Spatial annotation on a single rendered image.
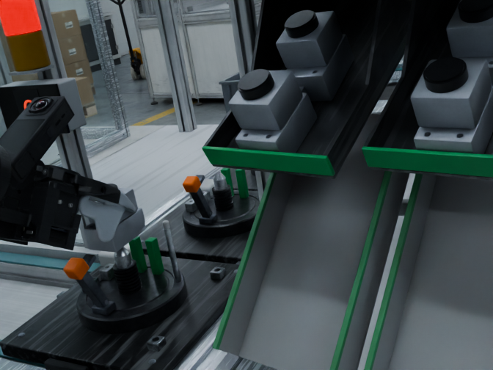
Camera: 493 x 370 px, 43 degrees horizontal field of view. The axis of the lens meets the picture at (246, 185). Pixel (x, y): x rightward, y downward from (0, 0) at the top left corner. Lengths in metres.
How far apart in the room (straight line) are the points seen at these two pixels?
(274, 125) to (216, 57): 5.58
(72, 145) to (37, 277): 0.25
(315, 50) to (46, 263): 0.65
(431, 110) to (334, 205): 0.21
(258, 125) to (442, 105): 0.15
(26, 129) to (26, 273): 0.47
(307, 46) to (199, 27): 5.59
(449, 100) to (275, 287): 0.28
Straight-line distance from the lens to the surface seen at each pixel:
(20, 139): 0.66
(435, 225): 0.62
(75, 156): 0.98
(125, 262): 0.79
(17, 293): 1.07
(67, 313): 0.85
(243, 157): 0.54
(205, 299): 0.80
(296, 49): 0.57
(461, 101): 0.46
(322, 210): 0.65
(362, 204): 0.63
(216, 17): 5.97
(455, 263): 0.60
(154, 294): 0.79
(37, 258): 1.10
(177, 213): 1.07
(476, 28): 0.52
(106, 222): 0.72
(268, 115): 0.51
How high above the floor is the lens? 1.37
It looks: 20 degrees down
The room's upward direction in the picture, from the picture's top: 9 degrees counter-clockwise
